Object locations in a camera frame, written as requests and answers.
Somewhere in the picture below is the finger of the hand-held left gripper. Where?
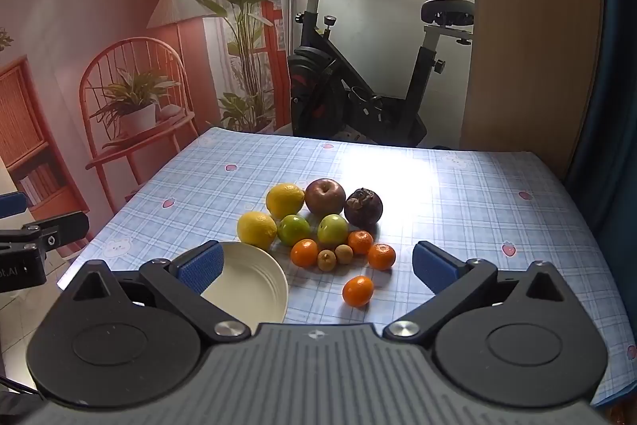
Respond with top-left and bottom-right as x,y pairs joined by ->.
0,192 -> 27,217
0,212 -> 90,253

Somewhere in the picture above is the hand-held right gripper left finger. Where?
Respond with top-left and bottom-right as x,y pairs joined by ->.
59,242 -> 252,340

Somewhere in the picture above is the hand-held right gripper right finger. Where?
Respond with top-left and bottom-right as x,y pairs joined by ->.
383,241 -> 578,339

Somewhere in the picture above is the orange tangerine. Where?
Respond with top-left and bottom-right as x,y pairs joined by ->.
347,230 -> 374,255
367,243 -> 397,270
291,239 -> 319,267
342,276 -> 373,307

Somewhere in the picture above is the cream round plate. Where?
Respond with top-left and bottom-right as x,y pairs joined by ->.
199,242 -> 289,333

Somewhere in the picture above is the yellow lemon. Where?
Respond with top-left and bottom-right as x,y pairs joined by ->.
237,211 -> 278,251
266,182 -> 305,219

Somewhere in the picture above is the dark purple mangosteen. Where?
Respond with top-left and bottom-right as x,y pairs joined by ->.
344,188 -> 384,227

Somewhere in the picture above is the small green apple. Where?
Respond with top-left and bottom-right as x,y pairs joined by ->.
317,214 -> 350,245
277,214 -> 312,247

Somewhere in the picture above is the blue plaid tablecloth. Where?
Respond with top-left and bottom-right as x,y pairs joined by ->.
57,126 -> 637,406

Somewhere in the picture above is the red apple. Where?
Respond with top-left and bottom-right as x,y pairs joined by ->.
305,178 -> 346,217

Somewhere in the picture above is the black exercise bike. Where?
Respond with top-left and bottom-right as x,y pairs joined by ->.
277,0 -> 476,147

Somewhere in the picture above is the wooden cabinet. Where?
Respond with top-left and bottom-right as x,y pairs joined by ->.
460,0 -> 605,179

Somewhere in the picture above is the dark blue curtain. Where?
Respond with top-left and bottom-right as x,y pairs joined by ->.
565,0 -> 637,251

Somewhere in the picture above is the printed room wall backdrop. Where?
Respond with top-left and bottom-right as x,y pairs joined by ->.
0,0 -> 292,257

